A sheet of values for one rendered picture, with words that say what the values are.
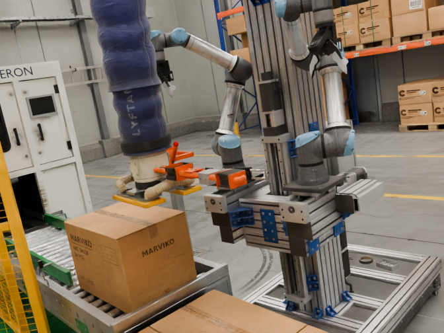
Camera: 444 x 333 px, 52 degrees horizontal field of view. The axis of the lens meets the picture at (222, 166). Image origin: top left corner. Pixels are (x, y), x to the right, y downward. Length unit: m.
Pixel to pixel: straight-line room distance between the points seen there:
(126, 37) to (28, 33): 9.80
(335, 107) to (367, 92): 8.58
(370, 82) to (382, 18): 1.95
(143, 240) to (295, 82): 1.06
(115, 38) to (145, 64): 0.16
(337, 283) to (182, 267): 0.91
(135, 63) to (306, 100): 0.90
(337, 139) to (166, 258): 1.01
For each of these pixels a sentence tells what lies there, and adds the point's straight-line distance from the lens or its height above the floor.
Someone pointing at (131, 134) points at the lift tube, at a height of 1.41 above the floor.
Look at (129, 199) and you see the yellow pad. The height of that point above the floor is 1.13.
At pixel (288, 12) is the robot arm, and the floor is 1.79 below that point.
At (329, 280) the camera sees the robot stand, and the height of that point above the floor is 0.40.
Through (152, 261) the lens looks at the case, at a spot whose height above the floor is 0.77.
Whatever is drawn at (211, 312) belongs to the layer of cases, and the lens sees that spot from 2.19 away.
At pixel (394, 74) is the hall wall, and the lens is 10.48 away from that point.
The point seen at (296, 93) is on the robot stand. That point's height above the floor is 1.44.
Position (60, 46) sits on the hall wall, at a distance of 12.00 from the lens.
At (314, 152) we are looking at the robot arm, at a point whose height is 1.19.
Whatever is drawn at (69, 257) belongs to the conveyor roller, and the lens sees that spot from 3.35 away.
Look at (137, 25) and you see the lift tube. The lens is 1.99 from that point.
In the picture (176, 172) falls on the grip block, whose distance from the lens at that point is 1.83.
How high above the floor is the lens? 1.60
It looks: 11 degrees down
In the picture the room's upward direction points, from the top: 10 degrees counter-clockwise
